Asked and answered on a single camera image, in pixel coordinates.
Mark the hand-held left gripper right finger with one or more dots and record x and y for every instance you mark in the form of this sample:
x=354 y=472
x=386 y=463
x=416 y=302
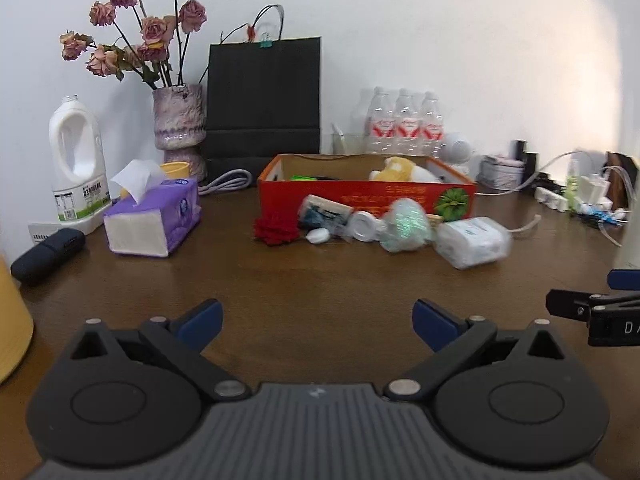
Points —
x=437 y=325

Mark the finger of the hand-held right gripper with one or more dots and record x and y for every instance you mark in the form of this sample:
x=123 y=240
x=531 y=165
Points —
x=625 y=280
x=567 y=302

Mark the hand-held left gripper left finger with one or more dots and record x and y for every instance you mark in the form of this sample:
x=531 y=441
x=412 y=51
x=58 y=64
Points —
x=197 y=325

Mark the white wipes packet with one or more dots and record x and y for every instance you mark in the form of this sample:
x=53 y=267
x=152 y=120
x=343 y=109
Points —
x=472 y=242

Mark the iridescent plastic bag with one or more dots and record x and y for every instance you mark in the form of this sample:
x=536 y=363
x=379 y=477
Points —
x=405 y=225

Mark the red knit item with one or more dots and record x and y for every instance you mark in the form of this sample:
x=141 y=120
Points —
x=275 y=230

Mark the red cardboard box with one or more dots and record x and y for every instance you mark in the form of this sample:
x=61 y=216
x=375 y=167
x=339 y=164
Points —
x=360 y=192

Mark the clear packaged item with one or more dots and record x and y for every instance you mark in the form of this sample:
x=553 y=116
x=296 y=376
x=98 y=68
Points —
x=325 y=212

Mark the yellow plush toy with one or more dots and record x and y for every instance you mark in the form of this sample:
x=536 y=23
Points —
x=397 y=170

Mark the green tissue pack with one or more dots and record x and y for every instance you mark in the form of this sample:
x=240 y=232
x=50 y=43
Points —
x=302 y=178

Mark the yellow container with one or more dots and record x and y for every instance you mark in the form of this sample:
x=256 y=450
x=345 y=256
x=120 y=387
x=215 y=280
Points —
x=12 y=320

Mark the white power strip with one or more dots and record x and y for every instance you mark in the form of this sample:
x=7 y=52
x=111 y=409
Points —
x=552 y=199

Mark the dark brown object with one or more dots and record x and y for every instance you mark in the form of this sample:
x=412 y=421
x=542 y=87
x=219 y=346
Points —
x=625 y=170

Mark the purple tissue box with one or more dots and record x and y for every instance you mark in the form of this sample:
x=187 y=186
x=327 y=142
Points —
x=160 y=220

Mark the green spray bottle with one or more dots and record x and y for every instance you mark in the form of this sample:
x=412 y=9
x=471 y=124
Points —
x=575 y=180

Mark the white round lid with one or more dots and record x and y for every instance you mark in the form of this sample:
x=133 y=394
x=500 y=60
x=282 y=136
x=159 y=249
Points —
x=365 y=225

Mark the tall black box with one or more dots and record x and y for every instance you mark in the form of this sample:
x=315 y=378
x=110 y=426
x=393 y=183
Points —
x=530 y=167

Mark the white tin box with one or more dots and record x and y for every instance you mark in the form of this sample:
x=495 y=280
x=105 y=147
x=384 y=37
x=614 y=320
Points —
x=500 y=172

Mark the yellow cup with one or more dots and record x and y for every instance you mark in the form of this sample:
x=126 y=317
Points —
x=176 y=170

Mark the small black box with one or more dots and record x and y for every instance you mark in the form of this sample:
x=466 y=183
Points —
x=518 y=149

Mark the dark blue case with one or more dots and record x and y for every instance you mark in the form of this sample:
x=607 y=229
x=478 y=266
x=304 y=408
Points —
x=47 y=255

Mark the white robot-shaped speaker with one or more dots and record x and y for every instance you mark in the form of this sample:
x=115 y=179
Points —
x=459 y=152

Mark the white extension socket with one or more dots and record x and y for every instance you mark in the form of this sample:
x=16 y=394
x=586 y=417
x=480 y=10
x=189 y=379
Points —
x=45 y=230

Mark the white plastic jug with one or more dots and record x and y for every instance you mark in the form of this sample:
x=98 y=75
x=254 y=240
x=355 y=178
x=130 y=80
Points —
x=75 y=180

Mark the clear water bottle red label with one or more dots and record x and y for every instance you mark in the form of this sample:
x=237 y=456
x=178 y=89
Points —
x=432 y=127
x=380 y=125
x=407 y=125

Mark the purple white ceramic vase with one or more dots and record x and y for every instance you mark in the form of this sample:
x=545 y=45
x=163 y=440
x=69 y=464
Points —
x=179 y=125

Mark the glass cup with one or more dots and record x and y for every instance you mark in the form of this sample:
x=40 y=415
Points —
x=350 y=144

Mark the black paper bag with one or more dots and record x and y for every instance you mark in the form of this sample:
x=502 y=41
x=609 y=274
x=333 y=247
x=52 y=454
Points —
x=265 y=95

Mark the teal binder clip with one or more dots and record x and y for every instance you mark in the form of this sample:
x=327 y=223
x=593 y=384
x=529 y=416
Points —
x=265 y=41

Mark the dried rose bouquet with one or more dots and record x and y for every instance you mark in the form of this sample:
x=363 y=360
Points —
x=150 y=35

